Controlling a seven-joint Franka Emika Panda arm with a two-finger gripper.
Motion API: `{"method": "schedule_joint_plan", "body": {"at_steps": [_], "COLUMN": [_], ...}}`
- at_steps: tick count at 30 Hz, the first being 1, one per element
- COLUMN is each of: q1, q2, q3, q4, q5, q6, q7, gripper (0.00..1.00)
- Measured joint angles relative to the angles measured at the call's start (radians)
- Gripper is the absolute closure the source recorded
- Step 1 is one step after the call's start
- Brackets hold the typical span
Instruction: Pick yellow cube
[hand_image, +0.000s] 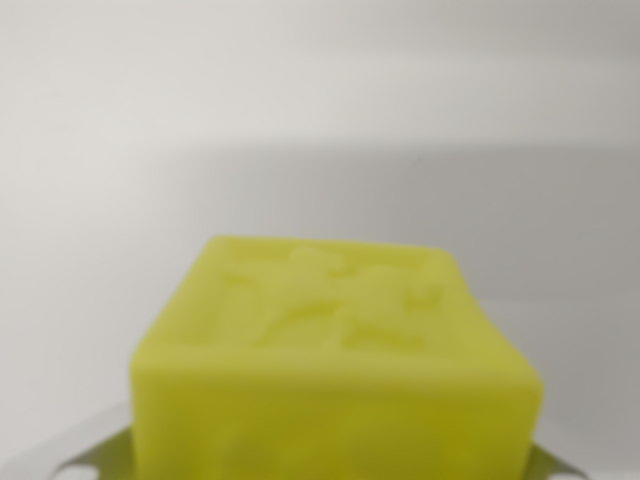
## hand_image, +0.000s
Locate black silver gripper left finger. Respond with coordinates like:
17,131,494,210
53,428,140,480

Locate black silver gripper right finger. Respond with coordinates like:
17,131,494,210
527,441,590,480

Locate yellow embossed cube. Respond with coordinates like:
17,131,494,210
129,235,546,480

